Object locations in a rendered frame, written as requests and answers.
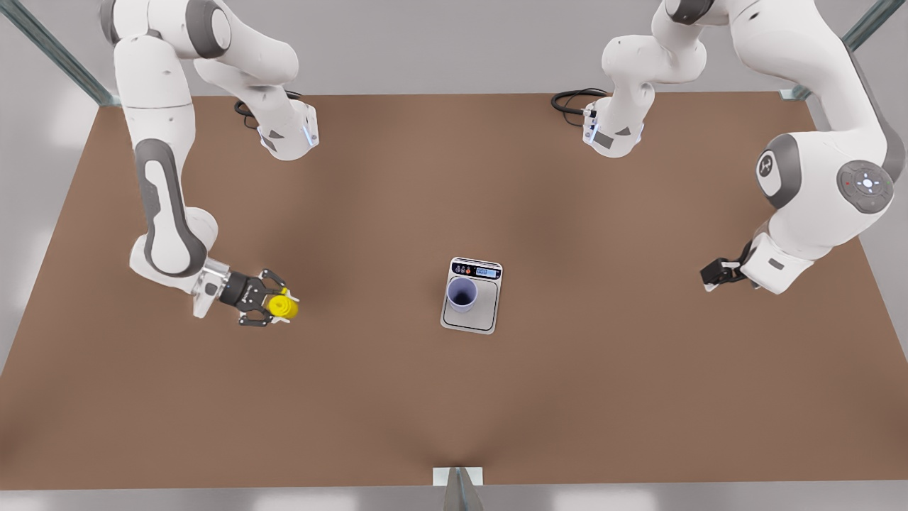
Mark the silver digital kitchen scale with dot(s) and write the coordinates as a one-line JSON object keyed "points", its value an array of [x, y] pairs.
{"points": [[485, 316]]}

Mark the lavender cup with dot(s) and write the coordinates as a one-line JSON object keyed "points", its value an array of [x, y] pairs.
{"points": [[462, 294]]}

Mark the silver frame post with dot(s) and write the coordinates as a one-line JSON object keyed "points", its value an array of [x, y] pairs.
{"points": [[851, 39], [460, 490], [57, 53]]}

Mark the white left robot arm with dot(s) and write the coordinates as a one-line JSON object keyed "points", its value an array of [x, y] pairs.
{"points": [[816, 85]]}

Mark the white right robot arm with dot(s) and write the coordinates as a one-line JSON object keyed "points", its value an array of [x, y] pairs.
{"points": [[159, 106]]}

